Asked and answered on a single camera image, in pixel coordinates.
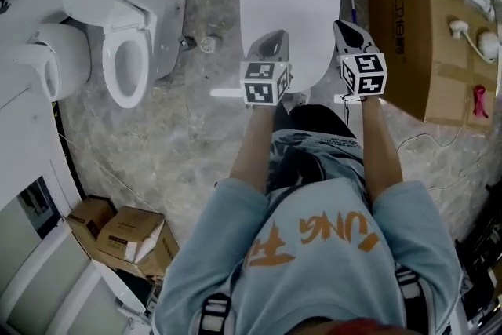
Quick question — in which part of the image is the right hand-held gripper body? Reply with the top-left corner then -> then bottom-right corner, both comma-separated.
339,46 -> 388,96

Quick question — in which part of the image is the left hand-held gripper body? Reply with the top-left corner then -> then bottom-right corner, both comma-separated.
239,60 -> 294,107

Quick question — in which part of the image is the person's right forearm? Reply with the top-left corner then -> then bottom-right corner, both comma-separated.
359,96 -> 404,203

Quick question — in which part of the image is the person's left forearm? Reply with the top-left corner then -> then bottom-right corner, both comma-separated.
228,104 -> 278,195

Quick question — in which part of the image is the elongated white toilet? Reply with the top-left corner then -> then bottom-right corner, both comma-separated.
61,0 -> 187,110

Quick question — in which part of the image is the rounded white toilet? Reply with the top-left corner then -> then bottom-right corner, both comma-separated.
7,22 -> 92,102

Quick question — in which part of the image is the large cardboard box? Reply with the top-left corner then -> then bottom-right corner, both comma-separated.
368,0 -> 502,126

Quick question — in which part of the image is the red ribbon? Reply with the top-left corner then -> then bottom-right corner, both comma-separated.
472,85 -> 489,118

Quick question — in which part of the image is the light blue printed t-shirt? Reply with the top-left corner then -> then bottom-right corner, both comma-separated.
152,129 -> 464,335

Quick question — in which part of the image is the light brown cardboard box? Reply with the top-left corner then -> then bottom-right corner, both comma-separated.
96,206 -> 180,279

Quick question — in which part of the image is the white foam insert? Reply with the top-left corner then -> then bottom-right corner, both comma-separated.
124,225 -> 164,264

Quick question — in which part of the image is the dark cluttered shelf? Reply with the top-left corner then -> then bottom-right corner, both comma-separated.
454,184 -> 502,326

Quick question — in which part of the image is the dark brown cardboard box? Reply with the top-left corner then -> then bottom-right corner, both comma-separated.
65,196 -> 118,260

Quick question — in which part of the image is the white framed glass cabinet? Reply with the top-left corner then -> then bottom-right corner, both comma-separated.
0,174 -> 103,335

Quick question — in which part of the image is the thin black cable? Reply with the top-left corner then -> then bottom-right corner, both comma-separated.
340,92 -> 368,126

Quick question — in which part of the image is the white cable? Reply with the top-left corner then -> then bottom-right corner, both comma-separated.
395,125 -> 502,189

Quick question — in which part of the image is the white hose with fittings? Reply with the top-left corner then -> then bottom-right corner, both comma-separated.
449,19 -> 501,62

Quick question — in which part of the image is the black and grey harness strap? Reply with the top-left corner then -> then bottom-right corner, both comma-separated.
198,292 -> 232,335
394,268 -> 424,301

